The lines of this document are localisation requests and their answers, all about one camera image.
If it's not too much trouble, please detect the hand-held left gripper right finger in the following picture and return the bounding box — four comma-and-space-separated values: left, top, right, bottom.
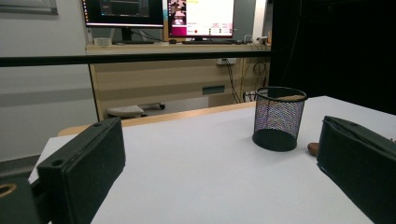
317, 115, 396, 224

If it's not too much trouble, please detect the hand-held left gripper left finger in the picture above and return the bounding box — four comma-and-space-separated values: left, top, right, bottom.
36, 117, 127, 224

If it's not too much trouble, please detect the brown wooden hairbrush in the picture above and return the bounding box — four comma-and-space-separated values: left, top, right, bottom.
307, 142, 320, 157

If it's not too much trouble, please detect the black mesh pen holder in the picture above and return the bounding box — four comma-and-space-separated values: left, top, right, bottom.
251, 86, 308, 153

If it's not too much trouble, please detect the office chair base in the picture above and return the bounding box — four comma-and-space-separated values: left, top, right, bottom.
106, 102, 166, 119

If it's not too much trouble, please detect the light wooden desk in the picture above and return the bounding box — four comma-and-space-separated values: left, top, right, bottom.
85, 41, 272, 120

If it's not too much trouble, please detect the black curtain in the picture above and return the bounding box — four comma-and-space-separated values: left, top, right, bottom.
269, 0, 396, 116

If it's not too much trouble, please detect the white table cover sheet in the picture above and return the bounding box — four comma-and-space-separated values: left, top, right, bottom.
28, 95, 396, 224

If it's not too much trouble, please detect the grey desk plate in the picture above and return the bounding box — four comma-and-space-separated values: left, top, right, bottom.
202, 85, 226, 95

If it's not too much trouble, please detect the dark computer monitor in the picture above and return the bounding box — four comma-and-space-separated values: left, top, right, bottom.
81, 0, 165, 45

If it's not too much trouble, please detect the black keyboard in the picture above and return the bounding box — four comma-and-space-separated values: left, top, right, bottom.
181, 38, 237, 45

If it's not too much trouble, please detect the bright computer monitor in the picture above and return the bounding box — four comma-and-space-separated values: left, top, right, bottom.
166, 0, 235, 43

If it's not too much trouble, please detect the black horizontal frame bar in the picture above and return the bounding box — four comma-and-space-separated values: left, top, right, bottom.
0, 50, 272, 68

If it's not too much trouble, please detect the bundle of black desk cables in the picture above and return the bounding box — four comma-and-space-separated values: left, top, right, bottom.
223, 59, 270, 104

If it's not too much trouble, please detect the grey framed wall board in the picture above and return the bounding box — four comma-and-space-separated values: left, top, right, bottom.
0, 0, 59, 16

